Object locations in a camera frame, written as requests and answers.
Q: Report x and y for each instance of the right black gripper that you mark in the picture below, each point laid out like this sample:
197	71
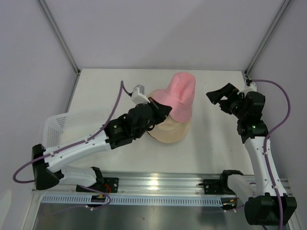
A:
228	90

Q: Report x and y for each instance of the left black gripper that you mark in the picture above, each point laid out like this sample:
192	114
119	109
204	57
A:
160	110

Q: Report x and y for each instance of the beige bucket hat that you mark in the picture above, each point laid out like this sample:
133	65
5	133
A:
177	124

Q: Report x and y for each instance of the pink bucket hat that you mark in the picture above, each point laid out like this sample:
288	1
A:
179	95

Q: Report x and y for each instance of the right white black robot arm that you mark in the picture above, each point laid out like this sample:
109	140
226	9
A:
266	203

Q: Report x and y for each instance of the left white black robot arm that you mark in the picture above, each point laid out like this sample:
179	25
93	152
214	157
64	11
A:
51	166

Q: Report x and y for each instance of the white perforated plastic basket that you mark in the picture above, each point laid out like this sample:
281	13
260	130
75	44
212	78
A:
70	127

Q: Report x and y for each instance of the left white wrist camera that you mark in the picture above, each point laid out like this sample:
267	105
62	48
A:
138	96

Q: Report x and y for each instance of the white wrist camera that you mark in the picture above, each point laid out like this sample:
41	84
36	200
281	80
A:
250	86
138	96

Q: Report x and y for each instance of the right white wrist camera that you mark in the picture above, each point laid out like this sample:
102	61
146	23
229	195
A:
250	86

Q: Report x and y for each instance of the aluminium mounting rail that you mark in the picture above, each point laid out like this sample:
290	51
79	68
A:
176	184

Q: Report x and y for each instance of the white slotted cable duct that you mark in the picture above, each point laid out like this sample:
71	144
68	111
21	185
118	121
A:
197	201

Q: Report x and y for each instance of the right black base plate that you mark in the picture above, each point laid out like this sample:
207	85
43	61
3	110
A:
213	187

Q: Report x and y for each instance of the right aluminium frame post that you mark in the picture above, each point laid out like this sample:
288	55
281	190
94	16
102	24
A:
277	19

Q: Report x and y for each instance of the aluminium frame post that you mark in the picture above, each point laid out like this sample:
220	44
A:
277	19
58	34

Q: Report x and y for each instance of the left aluminium frame post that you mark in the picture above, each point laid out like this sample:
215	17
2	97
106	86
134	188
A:
58	34

